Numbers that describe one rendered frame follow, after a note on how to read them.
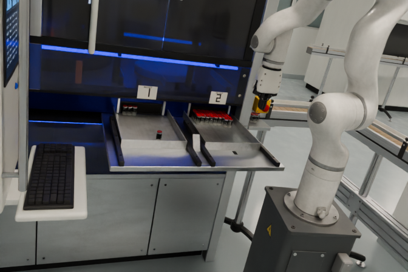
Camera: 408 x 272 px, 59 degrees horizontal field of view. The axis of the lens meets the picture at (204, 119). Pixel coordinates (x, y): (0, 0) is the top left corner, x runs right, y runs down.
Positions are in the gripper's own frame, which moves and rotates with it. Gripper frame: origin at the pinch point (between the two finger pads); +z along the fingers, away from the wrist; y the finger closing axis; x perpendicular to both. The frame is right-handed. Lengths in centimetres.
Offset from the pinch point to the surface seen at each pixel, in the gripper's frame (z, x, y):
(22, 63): -15, 26, 85
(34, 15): -18, -28, 87
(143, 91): 8, -28, 43
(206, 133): 22.1, -17.0, 14.2
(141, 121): 22, -28, 42
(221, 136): 22.1, -14.4, 7.4
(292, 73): 100, -488, -349
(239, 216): 90, -43, -31
